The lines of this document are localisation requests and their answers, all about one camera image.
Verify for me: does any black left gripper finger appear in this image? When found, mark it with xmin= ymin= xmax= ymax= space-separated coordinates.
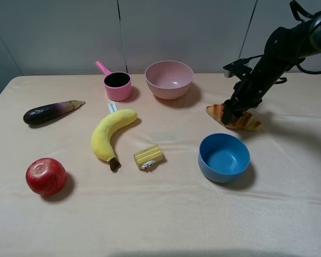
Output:
xmin=221 ymin=101 xmax=237 ymax=125

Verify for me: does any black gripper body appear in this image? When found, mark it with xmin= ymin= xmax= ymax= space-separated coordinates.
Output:
xmin=224 ymin=59 xmax=287 ymax=110

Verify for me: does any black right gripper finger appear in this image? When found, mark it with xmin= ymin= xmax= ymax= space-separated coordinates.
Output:
xmin=236 ymin=109 xmax=250 ymax=118

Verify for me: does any toy croissant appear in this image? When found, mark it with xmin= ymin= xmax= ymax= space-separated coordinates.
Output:
xmin=206 ymin=104 xmax=262 ymax=131

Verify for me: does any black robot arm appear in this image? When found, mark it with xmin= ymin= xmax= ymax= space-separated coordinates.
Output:
xmin=221 ymin=12 xmax=321 ymax=125

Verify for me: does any blue plastic bowl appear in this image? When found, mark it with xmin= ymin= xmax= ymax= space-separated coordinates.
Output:
xmin=198 ymin=133 xmax=250 ymax=184

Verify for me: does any pink plastic bowl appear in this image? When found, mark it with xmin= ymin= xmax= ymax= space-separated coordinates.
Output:
xmin=144 ymin=61 xmax=194 ymax=100

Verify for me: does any pink saucepan cup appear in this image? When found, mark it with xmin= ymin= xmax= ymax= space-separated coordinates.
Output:
xmin=95 ymin=61 xmax=132 ymax=101

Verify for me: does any yellow plush banana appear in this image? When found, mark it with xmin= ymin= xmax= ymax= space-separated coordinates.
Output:
xmin=90 ymin=109 xmax=137 ymax=171

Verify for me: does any peach tablecloth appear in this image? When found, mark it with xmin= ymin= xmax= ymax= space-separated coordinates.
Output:
xmin=0 ymin=73 xmax=321 ymax=256

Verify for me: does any purple toy eggplant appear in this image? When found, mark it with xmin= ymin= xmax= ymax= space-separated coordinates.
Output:
xmin=23 ymin=100 xmax=86 ymax=125

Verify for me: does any red toy apple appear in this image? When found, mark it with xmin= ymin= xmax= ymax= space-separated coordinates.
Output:
xmin=25 ymin=157 xmax=67 ymax=196

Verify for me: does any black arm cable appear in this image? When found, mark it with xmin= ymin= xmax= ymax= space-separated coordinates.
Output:
xmin=288 ymin=0 xmax=321 ymax=75

